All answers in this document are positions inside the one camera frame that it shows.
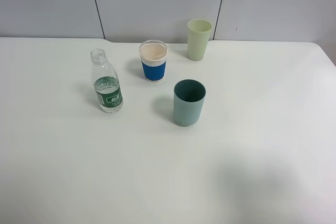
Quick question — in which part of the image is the teal plastic cup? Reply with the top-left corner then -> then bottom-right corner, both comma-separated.
173,79 -> 206,126

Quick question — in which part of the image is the clear water bottle green label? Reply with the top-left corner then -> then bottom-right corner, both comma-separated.
90,48 -> 123,113

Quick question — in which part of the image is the white cup blue sleeve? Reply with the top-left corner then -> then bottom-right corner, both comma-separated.
139,40 -> 167,82

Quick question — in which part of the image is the light green plastic cup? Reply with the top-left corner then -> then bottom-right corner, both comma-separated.
187,19 -> 212,61

